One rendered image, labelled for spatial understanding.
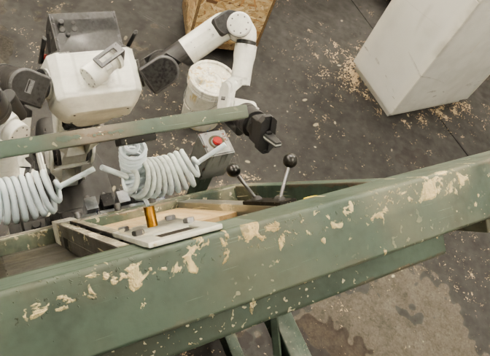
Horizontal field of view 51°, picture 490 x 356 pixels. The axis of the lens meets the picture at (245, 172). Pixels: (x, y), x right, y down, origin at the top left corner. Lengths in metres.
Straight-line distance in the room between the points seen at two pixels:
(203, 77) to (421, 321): 1.90
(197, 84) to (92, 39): 1.48
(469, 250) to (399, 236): 2.91
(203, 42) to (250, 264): 1.10
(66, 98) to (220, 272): 1.02
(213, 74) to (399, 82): 1.43
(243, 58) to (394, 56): 2.35
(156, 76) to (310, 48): 2.69
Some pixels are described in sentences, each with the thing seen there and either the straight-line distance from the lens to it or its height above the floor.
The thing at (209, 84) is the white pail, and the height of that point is 0.36.
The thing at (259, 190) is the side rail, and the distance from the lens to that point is 1.82.
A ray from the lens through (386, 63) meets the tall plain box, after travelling 3.97.
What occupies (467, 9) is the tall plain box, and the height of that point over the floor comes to 1.01.
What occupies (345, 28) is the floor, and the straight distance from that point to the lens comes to 4.62.
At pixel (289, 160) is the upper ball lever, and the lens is 1.28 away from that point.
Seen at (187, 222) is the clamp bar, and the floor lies 1.88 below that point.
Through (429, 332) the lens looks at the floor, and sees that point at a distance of 3.25.
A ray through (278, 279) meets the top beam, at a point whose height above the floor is 1.91.
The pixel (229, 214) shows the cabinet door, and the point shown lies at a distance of 1.44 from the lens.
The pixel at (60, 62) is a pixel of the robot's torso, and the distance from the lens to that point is 1.61.
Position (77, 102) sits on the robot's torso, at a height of 1.30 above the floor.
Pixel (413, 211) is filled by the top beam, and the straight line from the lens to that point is 0.84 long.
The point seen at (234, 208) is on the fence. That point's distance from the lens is 1.46.
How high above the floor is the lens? 2.50
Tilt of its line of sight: 52 degrees down
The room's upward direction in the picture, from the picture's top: 27 degrees clockwise
